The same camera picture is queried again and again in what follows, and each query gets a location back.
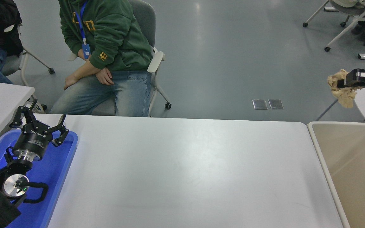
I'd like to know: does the metal floor outlet plate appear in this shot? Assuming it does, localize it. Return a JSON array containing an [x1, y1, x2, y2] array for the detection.
[[252, 99, 268, 110], [268, 99, 284, 110]]

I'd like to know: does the large pale bin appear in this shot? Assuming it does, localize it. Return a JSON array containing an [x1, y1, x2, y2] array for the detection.
[[307, 121, 365, 228]]

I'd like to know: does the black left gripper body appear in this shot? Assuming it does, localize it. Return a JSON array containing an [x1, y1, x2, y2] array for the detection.
[[13, 125, 54, 158]]

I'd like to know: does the grey white office chair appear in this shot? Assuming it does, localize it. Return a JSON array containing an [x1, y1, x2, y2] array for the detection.
[[303, 0, 365, 52], [68, 0, 172, 117], [1, 24, 55, 114]]

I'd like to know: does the blue plastic tray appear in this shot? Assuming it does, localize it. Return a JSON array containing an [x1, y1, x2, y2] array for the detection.
[[0, 129, 78, 228]]

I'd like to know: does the tan paper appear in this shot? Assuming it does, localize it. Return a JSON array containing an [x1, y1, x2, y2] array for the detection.
[[327, 69, 358, 109]]

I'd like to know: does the blue lanyard badge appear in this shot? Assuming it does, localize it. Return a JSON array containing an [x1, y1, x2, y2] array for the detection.
[[75, 2, 91, 60]]

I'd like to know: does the person's right hand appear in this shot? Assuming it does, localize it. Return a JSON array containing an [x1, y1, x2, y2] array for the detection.
[[96, 67, 114, 86]]

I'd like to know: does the person's left hand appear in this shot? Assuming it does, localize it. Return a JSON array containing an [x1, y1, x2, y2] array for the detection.
[[63, 74, 79, 91]]

